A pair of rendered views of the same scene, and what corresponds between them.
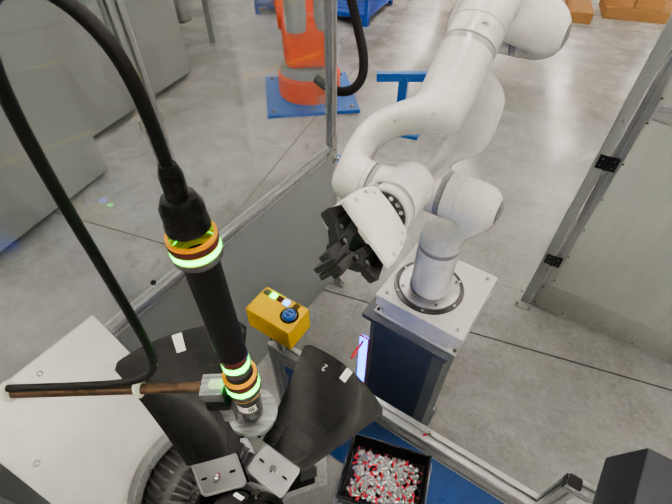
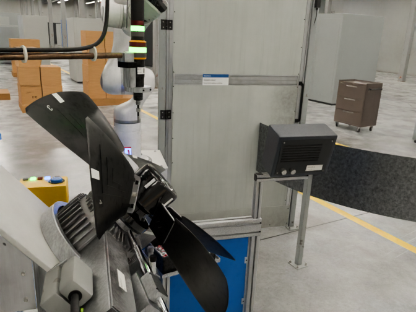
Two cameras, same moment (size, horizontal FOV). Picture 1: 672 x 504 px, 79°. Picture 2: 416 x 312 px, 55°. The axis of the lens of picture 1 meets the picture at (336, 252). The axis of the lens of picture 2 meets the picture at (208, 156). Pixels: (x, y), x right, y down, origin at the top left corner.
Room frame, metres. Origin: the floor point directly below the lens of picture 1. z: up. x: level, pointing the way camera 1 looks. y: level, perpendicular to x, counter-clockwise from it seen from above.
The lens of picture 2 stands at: (-0.58, 0.80, 1.59)
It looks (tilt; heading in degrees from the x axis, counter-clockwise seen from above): 17 degrees down; 310
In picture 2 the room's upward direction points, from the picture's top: 2 degrees clockwise
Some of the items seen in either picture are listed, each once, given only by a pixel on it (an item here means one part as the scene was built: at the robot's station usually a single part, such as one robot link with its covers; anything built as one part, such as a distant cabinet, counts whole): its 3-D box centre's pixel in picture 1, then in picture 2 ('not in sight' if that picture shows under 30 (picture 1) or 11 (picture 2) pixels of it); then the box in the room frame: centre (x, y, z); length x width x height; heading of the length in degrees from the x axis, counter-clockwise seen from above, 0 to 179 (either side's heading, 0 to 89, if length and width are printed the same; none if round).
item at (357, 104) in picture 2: not in sight; (358, 105); (2.13, -6.71, 0.45); 0.68 x 0.47 x 0.90; 163
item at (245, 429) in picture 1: (241, 400); (135, 72); (0.25, 0.13, 1.49); 0.09 x 0.07 x 0.10; 92
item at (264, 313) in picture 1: (278, 318); (44, 195); (0.71, 0.17, 1.02); 0.16 x 0.10 x 0.11; 57
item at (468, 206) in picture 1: (459, 218); (134, 94); (0.82, -0.33, 1.33); 0.19 x 0.12 x 0.24; 58
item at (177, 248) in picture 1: (195, 245); not in sight; (0.25, 0.12, 1.79); 0.04 x 0.04 x 0.03
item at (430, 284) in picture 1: (433, 267); (127, 141); (0.83, -0.30, 1.12); 0.19 x 0.19 x 0.18
